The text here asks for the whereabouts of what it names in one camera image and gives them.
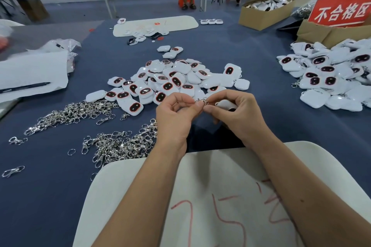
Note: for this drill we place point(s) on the person's left forearm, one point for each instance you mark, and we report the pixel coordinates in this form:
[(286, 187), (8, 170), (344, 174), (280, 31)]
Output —
[(136, 200)]

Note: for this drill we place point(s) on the flat brown cardboard box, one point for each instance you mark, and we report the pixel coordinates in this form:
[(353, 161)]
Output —
[(319, 34)]

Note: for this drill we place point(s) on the person's left hand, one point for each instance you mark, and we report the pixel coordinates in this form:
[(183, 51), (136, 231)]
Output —
[(177, 125)]

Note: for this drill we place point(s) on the person's right hand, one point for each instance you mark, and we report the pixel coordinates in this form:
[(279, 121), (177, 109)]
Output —
[(243, 119)]

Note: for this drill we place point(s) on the white foam board red marks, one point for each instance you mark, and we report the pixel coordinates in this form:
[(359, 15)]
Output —
[(214, 186)]

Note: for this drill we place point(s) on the white plastic bag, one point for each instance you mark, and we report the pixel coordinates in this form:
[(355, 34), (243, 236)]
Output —
[(9, 27)]

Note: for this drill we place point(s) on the long white foam board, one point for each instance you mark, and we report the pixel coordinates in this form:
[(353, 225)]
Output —
[(181, 23)]

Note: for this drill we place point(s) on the red sign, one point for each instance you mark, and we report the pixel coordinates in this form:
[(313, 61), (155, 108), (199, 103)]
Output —
[(341, 11)]

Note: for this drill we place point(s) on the white plastic tag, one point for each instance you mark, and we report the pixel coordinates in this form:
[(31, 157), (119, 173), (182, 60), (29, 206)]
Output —
[(227, 105)]

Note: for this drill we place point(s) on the small white plastic part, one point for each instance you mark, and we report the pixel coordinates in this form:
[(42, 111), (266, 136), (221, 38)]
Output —
[(219, 21), (204, 21), (211, 21)]

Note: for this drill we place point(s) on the white paper sheet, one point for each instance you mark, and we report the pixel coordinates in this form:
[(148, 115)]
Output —
[(32, 70)]

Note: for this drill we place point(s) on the open cardboard box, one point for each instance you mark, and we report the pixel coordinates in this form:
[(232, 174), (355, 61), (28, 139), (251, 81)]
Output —
[(259, 19)]

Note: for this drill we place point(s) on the person's right forearm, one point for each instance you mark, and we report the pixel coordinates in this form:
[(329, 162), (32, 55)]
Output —
[(310, 195)]

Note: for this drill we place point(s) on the orange bag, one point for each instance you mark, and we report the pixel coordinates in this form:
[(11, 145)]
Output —
[(4, 44)]

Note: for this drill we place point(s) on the black pen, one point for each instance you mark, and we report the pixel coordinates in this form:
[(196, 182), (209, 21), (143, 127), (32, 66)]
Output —
[(23, 88)]

